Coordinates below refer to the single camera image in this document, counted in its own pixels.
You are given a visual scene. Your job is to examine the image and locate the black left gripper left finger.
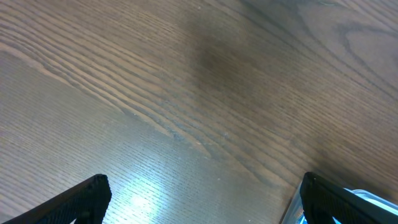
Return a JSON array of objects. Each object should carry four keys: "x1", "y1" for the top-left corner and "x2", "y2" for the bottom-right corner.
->
[{"x1": 4, "y1": 174, "x2": 112, "y2": 224}]

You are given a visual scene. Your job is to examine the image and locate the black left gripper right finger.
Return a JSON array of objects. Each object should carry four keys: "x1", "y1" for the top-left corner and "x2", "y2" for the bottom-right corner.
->
[{"x1": 300, "y1": 172, "x2": 397, "y2": 224}]

